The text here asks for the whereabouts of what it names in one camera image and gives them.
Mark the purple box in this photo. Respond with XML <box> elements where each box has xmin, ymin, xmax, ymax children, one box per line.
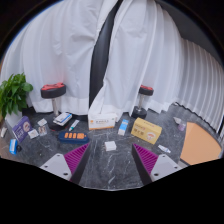
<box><xmin>12</xmin><ymin>115</ymin><xmax>33</xmax><ymax>144</ymax></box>

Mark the yellow box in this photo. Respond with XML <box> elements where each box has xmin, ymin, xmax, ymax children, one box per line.
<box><xmin>130</xmin><ymin>117</ymin><xmax>163</xmax><ymax>145</ymax></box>

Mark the clear pill blister pack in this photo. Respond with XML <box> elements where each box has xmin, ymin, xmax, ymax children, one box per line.
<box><xmin>38</xmin><ymin>125</ymin><xmax>48</xmax><ymax>137</ymax></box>

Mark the white charger with green ports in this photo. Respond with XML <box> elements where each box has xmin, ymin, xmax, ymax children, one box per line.
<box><xmin>104</xmin><ymin>140</ymin><xmax>118</xmax><ymax>152</ymax></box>

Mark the white blue flat box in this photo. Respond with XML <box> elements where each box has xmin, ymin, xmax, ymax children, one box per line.
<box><xmin>53</xmin><ymin>112</ymin><xmax>73</xmax><ymax>127</ymax></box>

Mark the white pleated curtain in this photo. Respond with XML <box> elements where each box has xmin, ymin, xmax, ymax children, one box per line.
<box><xmin>173</xmin><ymin>36</ymin><xmax>224</xmax><ymax>134</ymax></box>

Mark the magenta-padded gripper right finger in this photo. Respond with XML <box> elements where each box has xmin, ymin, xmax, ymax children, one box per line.
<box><xmin>131</xmin><ymin>143</ymin><xmax>184</xmax><ymax>186</ymax></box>

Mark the green potted plant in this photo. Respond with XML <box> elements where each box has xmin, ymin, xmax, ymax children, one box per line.
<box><xmin>0</xmin><ymin>72</ymin><xmax>34</xmax><ymax>129</ymax></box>

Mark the white teal slim tube box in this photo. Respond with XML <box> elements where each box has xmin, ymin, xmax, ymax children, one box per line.
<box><xmin>68</xmin><ymin>119</ymin><xmax>81</xmax><ymax>132</ymax></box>

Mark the blue white small box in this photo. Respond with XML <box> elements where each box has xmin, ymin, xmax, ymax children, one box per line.
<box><xmin>117</xmin><ymin>118</ymin><xmax>130</xmax><ymax>137</ymax></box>

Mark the black red round stool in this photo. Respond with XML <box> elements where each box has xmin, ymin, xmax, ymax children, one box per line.
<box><xmin>131</xmin><ymin>84</ymin><xmax>155</xmax><ymax>120</ymax></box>
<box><xmin>40</xmin><ymin>82</ymin><xmax>67</xmax><ymax>132</ymax></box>

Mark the white orange long box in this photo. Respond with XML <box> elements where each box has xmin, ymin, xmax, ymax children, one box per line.
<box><xmin>87</xmin><ymin>113</ymin><xmax>118</xmax><ymax>131</ymax></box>

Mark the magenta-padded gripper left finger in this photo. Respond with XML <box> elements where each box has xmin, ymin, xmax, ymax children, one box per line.
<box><xmin>39</xmin><ymin>142</ymin><xmax>92</xmax><ymax>185</ymax></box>

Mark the orange round board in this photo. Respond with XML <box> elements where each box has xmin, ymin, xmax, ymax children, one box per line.
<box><xmin>179</xmin><ymin>121</ymin><xmax>223</xmax><ymax>166</ymax></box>

